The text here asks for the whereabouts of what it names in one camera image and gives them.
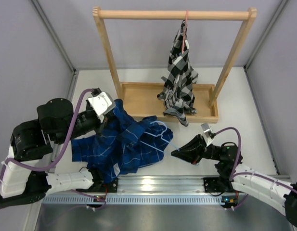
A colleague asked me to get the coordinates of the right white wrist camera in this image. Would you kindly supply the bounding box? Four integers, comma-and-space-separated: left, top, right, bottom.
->
201, 123, 215, 146

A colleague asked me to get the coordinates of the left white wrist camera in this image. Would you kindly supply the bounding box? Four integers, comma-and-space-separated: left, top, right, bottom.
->
88, 88, 116, 123

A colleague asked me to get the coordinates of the perforated cable duct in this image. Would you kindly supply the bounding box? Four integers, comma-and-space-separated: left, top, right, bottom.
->
42, 194, 226, 205

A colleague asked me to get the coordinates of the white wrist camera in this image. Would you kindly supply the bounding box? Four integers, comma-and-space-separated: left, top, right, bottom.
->
201, 123, 215, 146
88, 88, 116, 123

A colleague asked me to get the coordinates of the wooden clothes rack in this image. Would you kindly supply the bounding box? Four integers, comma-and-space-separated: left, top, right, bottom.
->
92, 7, 257, 123

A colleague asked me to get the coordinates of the blue plaid shirt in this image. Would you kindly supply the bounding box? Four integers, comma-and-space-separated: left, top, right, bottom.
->
71, 99, 173, 183

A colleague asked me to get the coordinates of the left aluminium frame post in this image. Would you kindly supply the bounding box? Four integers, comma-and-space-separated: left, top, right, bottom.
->
29, 0, 76, 73

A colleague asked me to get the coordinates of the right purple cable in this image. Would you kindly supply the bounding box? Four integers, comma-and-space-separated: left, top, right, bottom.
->
212, 127, 243, 181

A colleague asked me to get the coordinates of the light blue wire hanger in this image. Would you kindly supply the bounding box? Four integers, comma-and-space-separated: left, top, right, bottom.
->
140, 120, 180, 153

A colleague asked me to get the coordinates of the aluminium frame post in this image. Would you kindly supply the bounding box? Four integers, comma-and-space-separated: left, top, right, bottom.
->
243, 0, 290, 72
29, 0, 76, 73

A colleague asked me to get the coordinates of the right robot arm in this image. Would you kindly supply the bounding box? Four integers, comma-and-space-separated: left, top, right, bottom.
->
171, 134, 297, 228

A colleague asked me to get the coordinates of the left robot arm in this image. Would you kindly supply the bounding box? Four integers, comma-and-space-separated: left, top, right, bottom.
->
0, 98, 104, 209

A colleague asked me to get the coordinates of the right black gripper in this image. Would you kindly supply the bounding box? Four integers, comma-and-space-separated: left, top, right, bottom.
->
171, 134, 221, 165

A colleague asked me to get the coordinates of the aluminium mounting rail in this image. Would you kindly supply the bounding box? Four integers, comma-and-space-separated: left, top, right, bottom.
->
100, 175, 293, 193

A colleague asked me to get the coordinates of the black white plaid shirt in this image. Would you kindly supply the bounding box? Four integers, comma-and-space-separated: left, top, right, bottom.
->
157, 20, 198, 127

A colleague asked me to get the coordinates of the right aluminium frame post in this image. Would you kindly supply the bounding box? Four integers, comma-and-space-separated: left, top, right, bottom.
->
243, 0, 290, 72

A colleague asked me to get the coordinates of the pink wire hanger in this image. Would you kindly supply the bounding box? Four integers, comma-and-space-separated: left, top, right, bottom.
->
181, 10, 189, 55

